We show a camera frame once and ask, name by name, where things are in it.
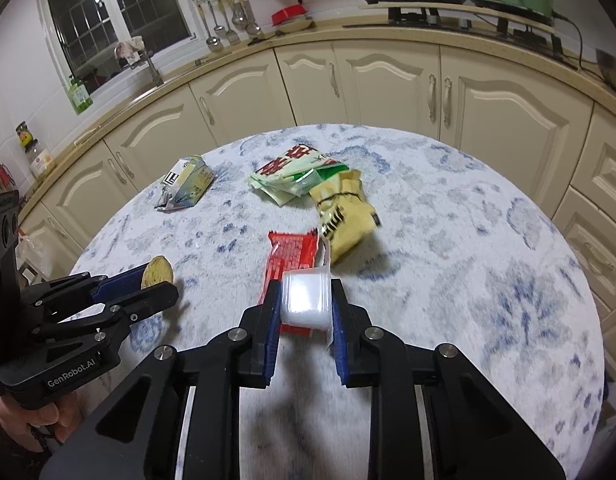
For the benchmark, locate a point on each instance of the green bottle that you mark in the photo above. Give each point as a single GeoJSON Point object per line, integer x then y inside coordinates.
{"type": "Point", "coordinates": [80, 96]}

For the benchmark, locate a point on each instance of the pale green packet red print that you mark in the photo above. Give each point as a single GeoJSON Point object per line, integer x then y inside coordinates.
{"type": "Point", "coordinates": [283, 167]}

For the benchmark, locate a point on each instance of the person's left hand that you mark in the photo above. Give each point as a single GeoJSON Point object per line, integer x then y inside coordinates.
{"type": "Point", "coordinates": [40, 419]}

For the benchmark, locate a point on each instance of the steel wok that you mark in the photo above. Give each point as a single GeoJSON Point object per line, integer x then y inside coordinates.
{"type": "Point", "coordinates": [615, 72]}

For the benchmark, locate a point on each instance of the beige kitchen countertop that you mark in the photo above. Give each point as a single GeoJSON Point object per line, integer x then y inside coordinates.
{"type": "Point", "coordinates": [328, 30]}

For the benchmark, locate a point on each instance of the row of cream cabinet doors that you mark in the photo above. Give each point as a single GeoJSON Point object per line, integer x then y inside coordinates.
{"type": "Point", "coordinates": [512, 105]}

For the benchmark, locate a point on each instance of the white packet green stripe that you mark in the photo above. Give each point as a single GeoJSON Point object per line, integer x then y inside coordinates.
{"type": "Point", "coordinates": [323, 172]}

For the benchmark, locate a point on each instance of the steel spoon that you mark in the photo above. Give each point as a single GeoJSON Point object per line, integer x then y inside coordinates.
{"type": "Point", "coordinates": [238, 21]}
{"type": "Point", "coordinates": [252, 27]}

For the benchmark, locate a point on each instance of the small clear plastic bag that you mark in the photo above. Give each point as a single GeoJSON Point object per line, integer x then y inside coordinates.
{"type": "Point", "coordinates": [33, 257]}

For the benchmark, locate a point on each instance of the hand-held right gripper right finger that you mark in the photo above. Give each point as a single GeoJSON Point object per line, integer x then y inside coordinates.
{"type": "Point", "coordinates": [341, 332]}

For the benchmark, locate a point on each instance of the white plastic cup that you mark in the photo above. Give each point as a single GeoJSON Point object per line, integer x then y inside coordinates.
{"type": "Point", "coordinates": [305, 300]}

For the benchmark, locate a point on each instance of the steel ladle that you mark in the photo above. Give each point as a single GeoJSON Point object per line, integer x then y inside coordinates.
{"type": "Point", "coordinates": [213, 42]}

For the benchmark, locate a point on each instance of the red lidded box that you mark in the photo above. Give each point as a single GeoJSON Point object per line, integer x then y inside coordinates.
{"type": "Point", "coordinates": [289, 14]}

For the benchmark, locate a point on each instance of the cream container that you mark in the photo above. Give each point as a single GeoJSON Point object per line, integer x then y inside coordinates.
{"type": "Point", "coordinates": [295, 25]}

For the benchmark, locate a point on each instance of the pale yellow snack bag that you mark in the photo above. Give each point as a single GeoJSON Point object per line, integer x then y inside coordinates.
{"type": "Point", "coordinates": [345, 220]}

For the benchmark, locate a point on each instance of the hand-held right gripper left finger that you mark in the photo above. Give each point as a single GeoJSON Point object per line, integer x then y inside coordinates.
{"type": "Point", "coordinates": [273, 322]}

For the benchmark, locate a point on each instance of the red wrapper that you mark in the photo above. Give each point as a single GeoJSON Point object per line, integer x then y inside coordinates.
{"type": "Point", "coordinates": [290, 255]}

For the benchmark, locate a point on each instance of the yellow labelled bottle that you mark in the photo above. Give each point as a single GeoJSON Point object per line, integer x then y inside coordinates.
{"type": "Point", "coordinates": [24, 135]}

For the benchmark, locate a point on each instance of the steel slotted spatula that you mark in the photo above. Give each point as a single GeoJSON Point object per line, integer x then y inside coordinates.
{"type": "Point", "coordinates": [231, 35]}

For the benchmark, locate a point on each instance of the steel faucet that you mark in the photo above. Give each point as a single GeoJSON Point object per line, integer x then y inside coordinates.
{"type": "Point", "coordinates": [152, 67]}

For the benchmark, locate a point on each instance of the black gas stove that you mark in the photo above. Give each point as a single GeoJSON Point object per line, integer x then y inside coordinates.
{"type": "Point", "coordinates": [422, 15]}

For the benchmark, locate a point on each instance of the crushed white green carton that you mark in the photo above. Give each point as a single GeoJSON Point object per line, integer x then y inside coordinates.
{"type": "Point", "coordinates": [188, 182]}

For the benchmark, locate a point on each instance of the white framed window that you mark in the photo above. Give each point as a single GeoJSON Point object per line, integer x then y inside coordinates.
{"type": "Point", "coordinates": [138, 5]}

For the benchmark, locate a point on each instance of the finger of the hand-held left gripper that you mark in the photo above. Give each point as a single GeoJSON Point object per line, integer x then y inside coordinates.
{"type": "Point", "coordinates": [120, 285]}
{"type": "Point", "coordinates": [148, 302]}

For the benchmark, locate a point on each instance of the clear jar white label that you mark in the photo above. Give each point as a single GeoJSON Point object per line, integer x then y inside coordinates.
{"type": "Point", "coordinates": [42, 162]}

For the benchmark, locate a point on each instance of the round tan biscuit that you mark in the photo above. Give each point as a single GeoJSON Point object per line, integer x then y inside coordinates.
{"type": "Point", "coordinates": [160, 270]}

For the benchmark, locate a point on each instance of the pale rag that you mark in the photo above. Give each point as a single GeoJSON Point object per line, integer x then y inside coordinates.
{"type": "Point", "coordinates": [129, 49]}

